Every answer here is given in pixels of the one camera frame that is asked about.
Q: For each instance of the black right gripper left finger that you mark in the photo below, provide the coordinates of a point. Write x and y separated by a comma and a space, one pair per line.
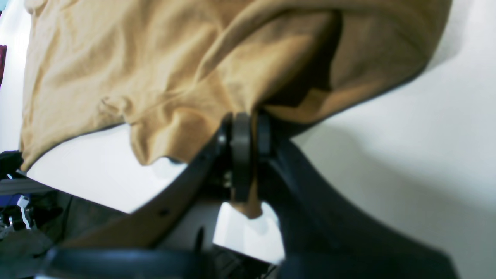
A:
128, 248

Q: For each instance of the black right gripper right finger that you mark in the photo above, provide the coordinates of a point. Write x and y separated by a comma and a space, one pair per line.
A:
324, 235

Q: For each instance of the brown t-shirt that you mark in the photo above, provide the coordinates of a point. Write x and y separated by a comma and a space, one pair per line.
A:
172, 69

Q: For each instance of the grey tool bin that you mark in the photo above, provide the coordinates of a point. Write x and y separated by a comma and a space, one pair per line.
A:
31, 224

